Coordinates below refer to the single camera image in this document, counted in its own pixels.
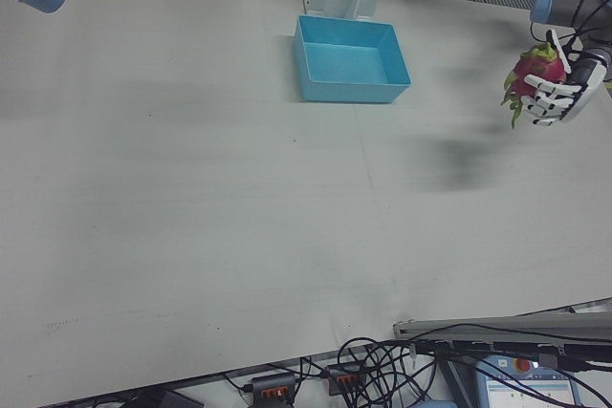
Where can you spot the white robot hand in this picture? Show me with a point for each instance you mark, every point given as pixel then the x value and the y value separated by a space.
pixel 585 88

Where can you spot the pink dragon fruit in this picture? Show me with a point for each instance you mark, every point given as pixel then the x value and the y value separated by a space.
pixel 533 66

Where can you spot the light blue plastic bin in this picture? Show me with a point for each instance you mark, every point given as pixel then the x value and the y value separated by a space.
pixel 349 66

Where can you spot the robot teach pendant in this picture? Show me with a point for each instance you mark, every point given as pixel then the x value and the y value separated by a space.
pixel 526 381

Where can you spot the grey orange connector box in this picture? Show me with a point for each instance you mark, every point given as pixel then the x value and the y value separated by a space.
pixel 344 377
pixel 273 385

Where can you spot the dark flat box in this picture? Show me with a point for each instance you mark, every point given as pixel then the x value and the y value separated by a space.
pixel 177 399

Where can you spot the aluminium frame rail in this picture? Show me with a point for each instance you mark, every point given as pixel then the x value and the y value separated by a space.
pixel 502 324

